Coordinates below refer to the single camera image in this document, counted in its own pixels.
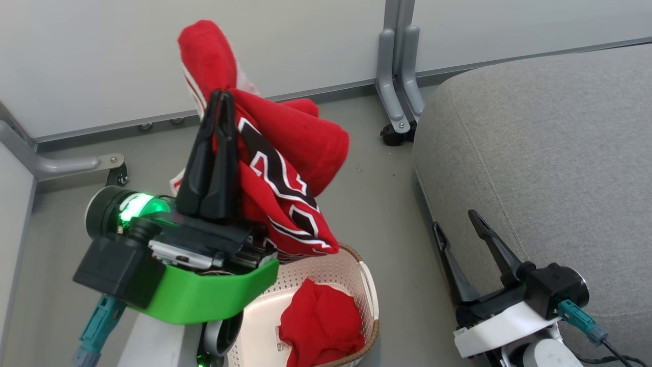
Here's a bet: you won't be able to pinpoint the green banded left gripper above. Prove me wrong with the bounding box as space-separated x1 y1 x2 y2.
127 89 280 325

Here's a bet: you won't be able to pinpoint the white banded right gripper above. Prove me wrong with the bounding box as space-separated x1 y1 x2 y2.
432 209 561 359

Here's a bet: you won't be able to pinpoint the red basketball jersey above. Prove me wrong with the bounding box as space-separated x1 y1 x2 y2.
170 19 350 264

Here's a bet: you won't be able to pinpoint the red Bulls 23 shorts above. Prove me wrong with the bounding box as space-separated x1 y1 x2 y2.
278 278 366 367

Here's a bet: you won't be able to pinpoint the white perforated laundry basket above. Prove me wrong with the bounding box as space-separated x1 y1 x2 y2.
227 244 381 367

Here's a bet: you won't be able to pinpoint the black caster wheel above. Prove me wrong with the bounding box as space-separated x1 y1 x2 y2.
104 164 129 187
379 121 417 147

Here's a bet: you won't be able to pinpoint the grey fabric sofa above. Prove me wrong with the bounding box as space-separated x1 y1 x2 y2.
412 43 652 367

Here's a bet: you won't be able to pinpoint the grey partition foot bar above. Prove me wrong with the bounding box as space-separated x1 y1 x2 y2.
0 102 126 183

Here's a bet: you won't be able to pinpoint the teal plug right camera cable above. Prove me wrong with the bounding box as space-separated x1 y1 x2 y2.
558 300 648 367

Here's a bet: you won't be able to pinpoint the teal plug camera cable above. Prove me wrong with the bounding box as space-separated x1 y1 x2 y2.
558 300 648 367
73 295 127 367

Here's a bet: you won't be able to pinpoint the teal plug left camera cable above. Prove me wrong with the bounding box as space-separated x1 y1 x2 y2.
73 295 127 367

